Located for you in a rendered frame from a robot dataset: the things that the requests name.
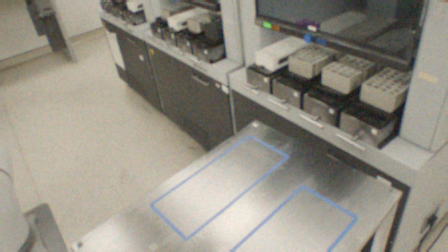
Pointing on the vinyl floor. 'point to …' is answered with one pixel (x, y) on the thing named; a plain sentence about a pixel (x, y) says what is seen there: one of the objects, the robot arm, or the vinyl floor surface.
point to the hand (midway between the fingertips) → (50, 36)
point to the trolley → (254, 203)
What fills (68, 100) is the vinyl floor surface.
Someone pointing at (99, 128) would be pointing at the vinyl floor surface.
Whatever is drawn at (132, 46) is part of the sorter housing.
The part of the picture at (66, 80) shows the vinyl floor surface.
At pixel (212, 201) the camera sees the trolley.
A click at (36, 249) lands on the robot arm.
